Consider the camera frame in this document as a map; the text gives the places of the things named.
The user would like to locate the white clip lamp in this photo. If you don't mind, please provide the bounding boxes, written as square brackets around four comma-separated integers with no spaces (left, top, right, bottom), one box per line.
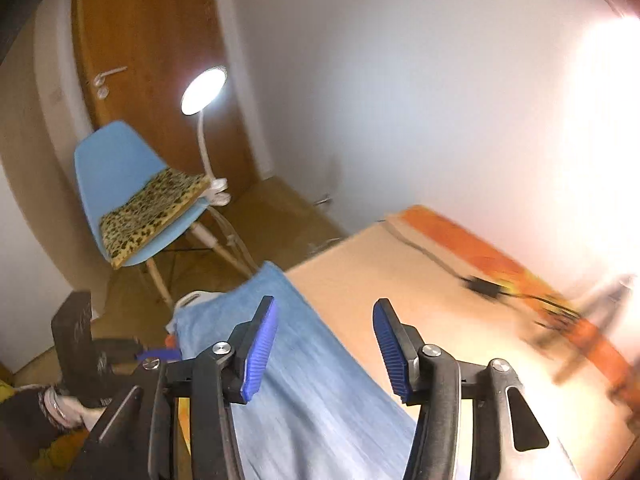
[180,66,232,207]

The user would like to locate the white plastic object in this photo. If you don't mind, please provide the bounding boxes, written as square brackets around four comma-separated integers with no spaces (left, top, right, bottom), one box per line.
[172,289,221,331]

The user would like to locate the wooden door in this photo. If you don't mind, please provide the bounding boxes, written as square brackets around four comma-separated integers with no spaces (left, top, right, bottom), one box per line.
[71,0,273,196]

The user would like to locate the silver door handle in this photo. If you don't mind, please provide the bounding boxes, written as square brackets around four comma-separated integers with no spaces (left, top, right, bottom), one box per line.
[93,66,128,98]

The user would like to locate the orange floral sheet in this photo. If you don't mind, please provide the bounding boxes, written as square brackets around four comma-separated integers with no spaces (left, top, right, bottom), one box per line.
[387,205,640,401]

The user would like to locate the black cable with inline switch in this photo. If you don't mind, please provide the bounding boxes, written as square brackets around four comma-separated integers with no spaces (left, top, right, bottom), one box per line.
[385,220,581,331]

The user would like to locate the leopard print cushion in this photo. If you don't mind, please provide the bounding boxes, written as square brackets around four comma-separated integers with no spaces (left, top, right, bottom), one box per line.
[99,167,211,270]

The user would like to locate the white lamp cable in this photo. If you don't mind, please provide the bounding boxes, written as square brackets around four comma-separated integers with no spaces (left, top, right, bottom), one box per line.
[207,205,253,273]

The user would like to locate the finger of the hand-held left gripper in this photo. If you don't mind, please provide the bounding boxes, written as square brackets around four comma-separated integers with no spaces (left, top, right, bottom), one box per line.
[134,347,183,362]

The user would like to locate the person's left hand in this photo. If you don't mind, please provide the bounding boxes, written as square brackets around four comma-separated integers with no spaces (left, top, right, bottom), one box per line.
[42,387,106,431]

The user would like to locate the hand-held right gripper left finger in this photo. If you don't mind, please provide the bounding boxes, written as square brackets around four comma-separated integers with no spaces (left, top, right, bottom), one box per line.
[75,296,278,480]

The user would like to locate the blue denim pants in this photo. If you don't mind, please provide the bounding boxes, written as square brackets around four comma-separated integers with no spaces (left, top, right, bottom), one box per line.
[172,261,481,480]

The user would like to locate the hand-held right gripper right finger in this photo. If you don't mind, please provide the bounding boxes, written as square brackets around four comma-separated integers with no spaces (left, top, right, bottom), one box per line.
[372,298,551,480]

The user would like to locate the person's left forearm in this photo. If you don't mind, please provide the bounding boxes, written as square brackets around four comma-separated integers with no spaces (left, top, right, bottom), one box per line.
[0,389,56,461]

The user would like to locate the small black tripod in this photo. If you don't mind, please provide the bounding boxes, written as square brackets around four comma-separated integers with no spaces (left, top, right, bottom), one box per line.
[535,275,636,386]

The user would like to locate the blue chair with wooden legs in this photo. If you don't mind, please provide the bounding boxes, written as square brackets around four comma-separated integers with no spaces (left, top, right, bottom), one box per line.
[74,120,251,306]

